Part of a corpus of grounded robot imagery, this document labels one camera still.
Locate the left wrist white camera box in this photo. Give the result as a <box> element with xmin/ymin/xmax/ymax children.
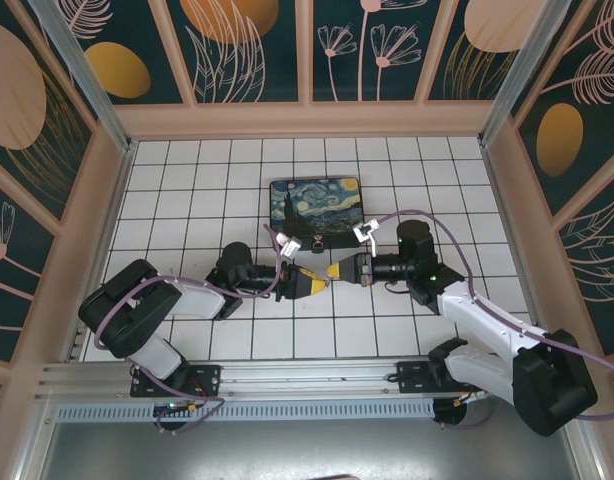
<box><xmin>275</xmin><ymin>233</ymin><xmax>304</xmax><ymax>256</ymax></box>

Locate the grey metal sheet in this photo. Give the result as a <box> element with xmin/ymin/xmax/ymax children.
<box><xmin>34</xmin><ymin>419</ymin><xmax>591</xmax><ymax>480</ymax></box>

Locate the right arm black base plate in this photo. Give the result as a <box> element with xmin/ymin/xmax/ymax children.
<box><xmin>395</xmin><ymin>360</ymin><xmax>468</xmax><ymax>396</ymax></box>

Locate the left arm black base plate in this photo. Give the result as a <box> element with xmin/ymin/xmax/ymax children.
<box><xmin>130</xmin><ymin>363</ymin><xmax>222</xmax><ymax>399</ymax></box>

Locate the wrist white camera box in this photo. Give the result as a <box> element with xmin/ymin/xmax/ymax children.
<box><xmin>353</xmin><ymin>218</ymin><xmax>381</xmax><ymax>256</ymax></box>
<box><xmin>275</xmin><ymin>233</ymin><xmax>304</xmax><ymax>256</ymax></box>

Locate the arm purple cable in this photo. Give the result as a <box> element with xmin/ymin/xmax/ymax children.
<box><xmin>94</xmin><ymin>224</ymin><xmax>283</xmax><ymax>435</ymax></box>
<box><xmin>374</xmin><ymin>209</ymin><xmax>601</xmax><ymax>432</ymax></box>

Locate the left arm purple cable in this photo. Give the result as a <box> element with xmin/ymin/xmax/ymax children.
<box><xmin>94</xmin><ymin>224</ymin><xmax>283</xmax><ymax>435</ymax></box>

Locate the aluminium extrusion rail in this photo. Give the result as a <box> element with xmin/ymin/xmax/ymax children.
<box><xmin>36</xmin><ymin>354</ymin><xmax>576</xmax><ymax>402</ymax></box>

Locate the grey slotted cable duct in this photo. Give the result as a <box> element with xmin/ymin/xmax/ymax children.
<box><xmin>54</xmin><ymin>397</ymin><xmax>436</xmax><ymax>422</ymax></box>

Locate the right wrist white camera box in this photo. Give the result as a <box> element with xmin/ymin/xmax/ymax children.
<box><xmin>353</xmin><ymin>218</ymin><xmax>381</xmax><ymax>256</ymax></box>

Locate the black round cable port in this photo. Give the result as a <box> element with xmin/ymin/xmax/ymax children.
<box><xmin>433</xmin><ymin>398</ymin><xmax>469</xmax><ymax>430</ymax></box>
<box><xmin>154</xmin><ymin>414</ymin><xmax>188</xmax><ymax>433</ymax></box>

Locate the aluminium corner post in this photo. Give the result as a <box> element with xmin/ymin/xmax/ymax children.
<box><xmin>479</xmin><ymin>0</ymin><xmax>561</xmax><ymax>146</ymax></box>
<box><xmin>26</xmin><ymin>0</ymin><xmax>138</xmax><ymax>154</ymax></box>

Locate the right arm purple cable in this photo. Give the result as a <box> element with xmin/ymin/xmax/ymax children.
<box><xmin>374</xmin><ymin>209</ymin><xmax>601</xmax><ymax>432</ymax></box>

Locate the starry night print tin box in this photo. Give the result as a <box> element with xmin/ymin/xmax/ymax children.
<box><xmin>268</xmin><ymin>174</ymin><xmax>368</xmax><ymax>250</ymax></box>

